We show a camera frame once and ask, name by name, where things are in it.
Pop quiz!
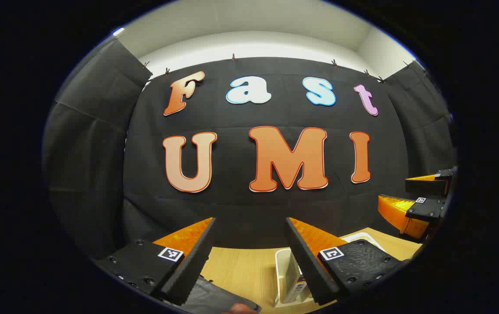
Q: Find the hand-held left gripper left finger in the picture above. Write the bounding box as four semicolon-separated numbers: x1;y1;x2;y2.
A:
95;217;217;307

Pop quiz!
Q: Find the white bookshelf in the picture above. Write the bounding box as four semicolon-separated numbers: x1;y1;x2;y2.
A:
274;232;385;308

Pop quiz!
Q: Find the grey schoolbag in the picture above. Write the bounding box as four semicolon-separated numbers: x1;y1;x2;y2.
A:
180;275;262;314

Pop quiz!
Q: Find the black backdrop cloth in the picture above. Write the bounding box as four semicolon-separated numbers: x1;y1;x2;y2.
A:
42;37;457;262

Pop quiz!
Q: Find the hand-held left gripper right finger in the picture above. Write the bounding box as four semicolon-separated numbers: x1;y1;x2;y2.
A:
284;216;410;307

